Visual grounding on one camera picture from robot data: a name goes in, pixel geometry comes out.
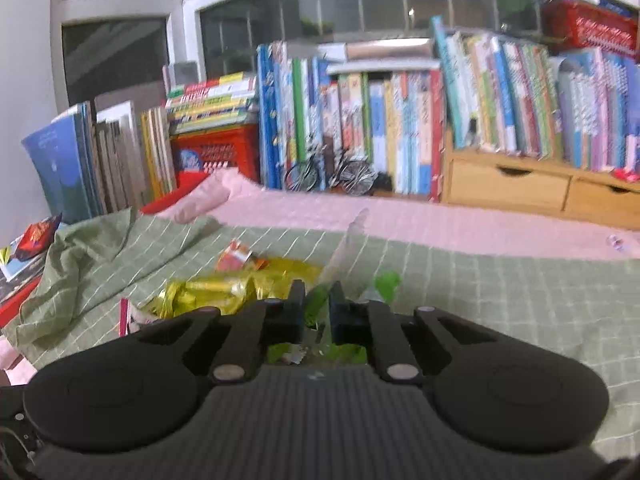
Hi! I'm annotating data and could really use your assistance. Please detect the pink packet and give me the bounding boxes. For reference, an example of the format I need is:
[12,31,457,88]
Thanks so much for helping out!
[119,298,153,337]

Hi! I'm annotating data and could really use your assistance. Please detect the clear green plastic wrapper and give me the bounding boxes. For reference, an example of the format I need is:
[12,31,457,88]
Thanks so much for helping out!
[267,207,403,367]

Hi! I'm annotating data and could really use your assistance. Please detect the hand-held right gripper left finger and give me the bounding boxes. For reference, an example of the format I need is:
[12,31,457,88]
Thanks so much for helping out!
[135,280,306,384]

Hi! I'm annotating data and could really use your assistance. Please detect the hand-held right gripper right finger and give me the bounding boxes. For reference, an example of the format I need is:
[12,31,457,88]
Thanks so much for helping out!
[329,281,497,386]

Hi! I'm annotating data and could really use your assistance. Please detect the red orange snack wrapper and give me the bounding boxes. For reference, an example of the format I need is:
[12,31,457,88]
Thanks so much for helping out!
[216,240,268,272]

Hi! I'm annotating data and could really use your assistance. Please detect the red plastic crate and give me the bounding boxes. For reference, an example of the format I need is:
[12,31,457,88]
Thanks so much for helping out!
[170,124,262,184]

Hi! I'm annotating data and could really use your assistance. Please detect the wooden drawer organiser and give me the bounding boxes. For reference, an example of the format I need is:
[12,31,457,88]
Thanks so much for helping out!
[441,132,640,232]

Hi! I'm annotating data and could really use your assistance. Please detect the stack of flat colourful books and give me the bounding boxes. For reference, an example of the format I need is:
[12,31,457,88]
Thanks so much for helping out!
[165,73,259,136]

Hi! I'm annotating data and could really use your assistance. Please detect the red snack bag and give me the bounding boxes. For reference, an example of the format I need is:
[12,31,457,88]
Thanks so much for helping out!
[12,212,63,261]

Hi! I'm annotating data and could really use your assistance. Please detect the gold foil snack packet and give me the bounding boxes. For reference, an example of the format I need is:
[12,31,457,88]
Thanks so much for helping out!
[159,259,323,318]

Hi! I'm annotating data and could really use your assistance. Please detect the row of thin picture books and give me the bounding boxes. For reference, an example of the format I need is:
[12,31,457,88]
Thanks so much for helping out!
[80,100,177,213]

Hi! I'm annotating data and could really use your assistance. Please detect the red basket with books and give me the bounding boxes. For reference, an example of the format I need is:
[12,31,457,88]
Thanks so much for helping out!
[541,0,640,59]

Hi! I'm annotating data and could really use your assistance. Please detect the green checked blanket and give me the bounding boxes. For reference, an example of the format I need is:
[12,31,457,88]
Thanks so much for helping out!
[15,207,640,462]

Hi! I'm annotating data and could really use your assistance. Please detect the pile of paper sheets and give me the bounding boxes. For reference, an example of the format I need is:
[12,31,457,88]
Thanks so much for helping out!
[0,245,48,283]

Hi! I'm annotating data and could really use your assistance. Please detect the row of leaning pale books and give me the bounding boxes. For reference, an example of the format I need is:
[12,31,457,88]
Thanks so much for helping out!
[431,16,568,159]

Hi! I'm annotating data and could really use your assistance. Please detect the red cloth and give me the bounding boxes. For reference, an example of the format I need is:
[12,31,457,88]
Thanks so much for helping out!
[141,172,211,216]

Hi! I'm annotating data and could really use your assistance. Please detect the row of blue spined books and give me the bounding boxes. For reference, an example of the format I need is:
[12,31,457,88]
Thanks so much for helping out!
[256,41,447,202]

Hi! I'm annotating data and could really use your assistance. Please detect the books lying across book row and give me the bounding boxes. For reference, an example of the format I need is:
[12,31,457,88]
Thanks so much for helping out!
[320,39,442,75]

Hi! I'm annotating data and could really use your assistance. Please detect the row of pastel purple books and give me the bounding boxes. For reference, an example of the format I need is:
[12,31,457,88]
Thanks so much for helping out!
[549,47,640,173]

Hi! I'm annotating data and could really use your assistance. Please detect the miniature bicycle model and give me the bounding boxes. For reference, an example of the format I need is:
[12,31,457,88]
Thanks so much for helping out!
[284,144,379,197]

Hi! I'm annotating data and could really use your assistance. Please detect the grey box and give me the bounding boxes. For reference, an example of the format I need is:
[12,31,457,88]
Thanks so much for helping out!
[162,60,199,92]

